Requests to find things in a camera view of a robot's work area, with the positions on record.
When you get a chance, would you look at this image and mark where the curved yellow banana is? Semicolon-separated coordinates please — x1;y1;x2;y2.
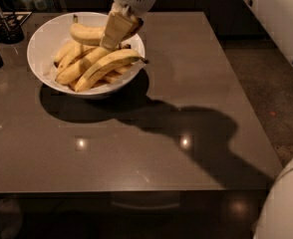
70;23;106;46

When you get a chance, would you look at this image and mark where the black wire utensil holder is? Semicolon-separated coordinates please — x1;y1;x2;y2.
0;7;24;44

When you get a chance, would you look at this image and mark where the white ceramic bowl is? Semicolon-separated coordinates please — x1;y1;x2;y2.
27;12;145;100

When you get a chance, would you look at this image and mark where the yellow banana upper left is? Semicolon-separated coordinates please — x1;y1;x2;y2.
54;40;76;68

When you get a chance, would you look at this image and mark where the yellow banana middle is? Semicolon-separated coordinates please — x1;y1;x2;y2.
55;47;112;85

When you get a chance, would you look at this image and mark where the yellow banana front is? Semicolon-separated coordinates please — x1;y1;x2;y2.
74;49;147;93

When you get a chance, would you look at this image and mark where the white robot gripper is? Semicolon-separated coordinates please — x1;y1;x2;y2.
100;0;156;50

